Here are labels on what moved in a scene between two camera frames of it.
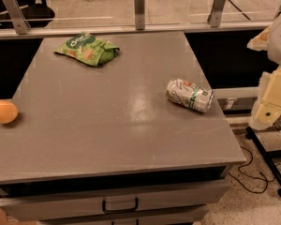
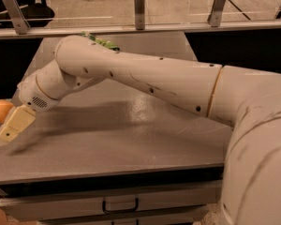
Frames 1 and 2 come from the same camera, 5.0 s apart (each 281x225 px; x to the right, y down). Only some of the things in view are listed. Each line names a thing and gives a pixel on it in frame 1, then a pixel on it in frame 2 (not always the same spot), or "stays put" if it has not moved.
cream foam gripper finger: x=273 y=97 to x=33 y=99
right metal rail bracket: x=218 y=3 stays put
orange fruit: x=4 y=112 stays put
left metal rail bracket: x=20 y=20 stays put
